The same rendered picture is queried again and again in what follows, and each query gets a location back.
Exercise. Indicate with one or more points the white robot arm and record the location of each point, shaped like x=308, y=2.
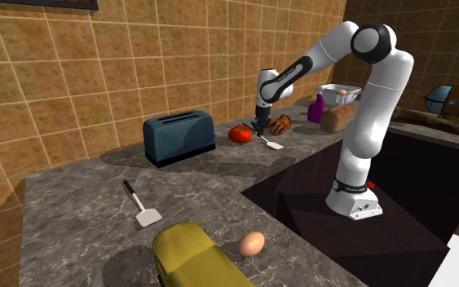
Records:
x=376, y=115

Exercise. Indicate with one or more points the small brown egg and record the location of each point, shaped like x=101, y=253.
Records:
x=342, y=92

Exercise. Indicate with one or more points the red tomato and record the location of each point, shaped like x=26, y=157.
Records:
x=239, y=134

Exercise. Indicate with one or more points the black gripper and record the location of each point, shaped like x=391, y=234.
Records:
x=262, y=113

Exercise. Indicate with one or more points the yellow rounded box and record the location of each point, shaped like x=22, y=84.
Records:
x=191, y=258

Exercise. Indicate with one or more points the dark framed wall picture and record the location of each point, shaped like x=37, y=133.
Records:
x=34, y=3

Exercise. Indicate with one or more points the blue toaster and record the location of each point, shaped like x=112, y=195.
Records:
x=179, y=137

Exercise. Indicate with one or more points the white rectangular tub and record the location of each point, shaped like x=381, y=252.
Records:
x=326, y=92

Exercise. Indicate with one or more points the dark brown long log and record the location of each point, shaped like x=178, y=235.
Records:
x=428, y=120

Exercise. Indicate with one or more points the brown bread loaf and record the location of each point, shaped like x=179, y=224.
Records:
x=337, y=118

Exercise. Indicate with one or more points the purple spray bottle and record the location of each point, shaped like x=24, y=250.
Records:
x=315, y=113

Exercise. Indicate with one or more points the dark robot stand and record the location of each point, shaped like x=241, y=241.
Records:
x=372, y=246

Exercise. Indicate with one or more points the brown leather glove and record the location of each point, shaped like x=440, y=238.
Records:
x=280, y=124

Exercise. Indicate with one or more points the large brown egg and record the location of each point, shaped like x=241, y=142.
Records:
x=251, y=244

